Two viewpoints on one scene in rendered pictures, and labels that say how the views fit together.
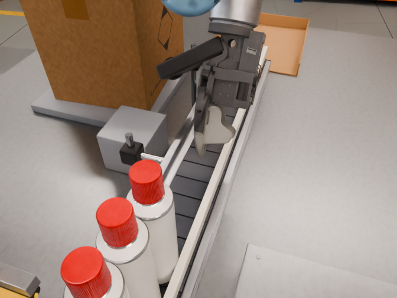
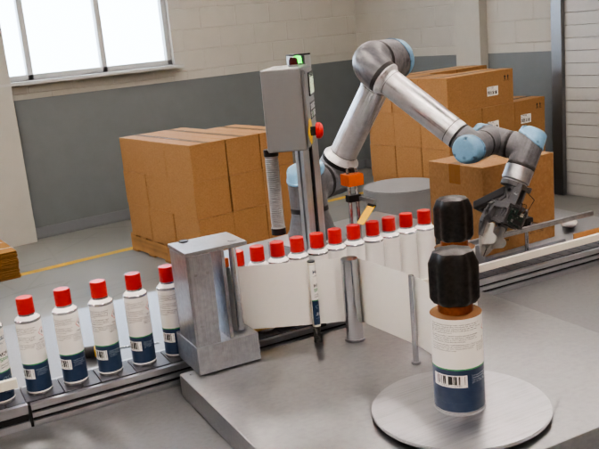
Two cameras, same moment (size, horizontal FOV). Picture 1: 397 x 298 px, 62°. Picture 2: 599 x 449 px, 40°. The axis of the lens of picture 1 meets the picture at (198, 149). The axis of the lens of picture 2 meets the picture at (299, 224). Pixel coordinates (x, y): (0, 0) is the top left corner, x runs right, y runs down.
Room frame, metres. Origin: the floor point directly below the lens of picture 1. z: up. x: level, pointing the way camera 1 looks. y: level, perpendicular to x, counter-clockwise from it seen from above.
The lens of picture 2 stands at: (-1.42, -1.15, 1.55)
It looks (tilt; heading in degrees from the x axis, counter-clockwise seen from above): 13 degrees down; 45
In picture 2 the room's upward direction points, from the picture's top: 5 degrees counter-clockwise
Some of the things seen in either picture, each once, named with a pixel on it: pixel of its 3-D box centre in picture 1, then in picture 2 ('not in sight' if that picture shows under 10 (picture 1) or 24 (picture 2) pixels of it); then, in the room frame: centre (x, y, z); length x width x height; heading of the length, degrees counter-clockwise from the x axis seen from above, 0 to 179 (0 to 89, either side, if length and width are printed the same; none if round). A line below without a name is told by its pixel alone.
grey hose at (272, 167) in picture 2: not in sight; (274, 191); (-0.09, 0.26, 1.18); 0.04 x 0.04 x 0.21
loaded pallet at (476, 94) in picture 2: not in sight; (457, 145); (3.93, 2.41, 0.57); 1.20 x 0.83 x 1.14; 172
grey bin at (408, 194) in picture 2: not in sight; (405, 235); (2.33, 1.75, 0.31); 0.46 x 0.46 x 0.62
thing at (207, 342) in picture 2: not in sight; (212, 301); (-0.40, 0.16, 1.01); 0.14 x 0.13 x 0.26; 162
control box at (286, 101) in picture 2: not in sight; (290, 107); (-0.04, 0.23, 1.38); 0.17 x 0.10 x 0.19; 37
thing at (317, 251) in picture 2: not in sight; (319, 273); (-0.08, 0.15, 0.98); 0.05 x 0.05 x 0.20
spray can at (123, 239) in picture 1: (130, 265); (407, 252); (0.17, 0.07, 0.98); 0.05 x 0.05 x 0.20
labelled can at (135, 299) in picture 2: not in sight; (138, 318); (-0.50, 0.29, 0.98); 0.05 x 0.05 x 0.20
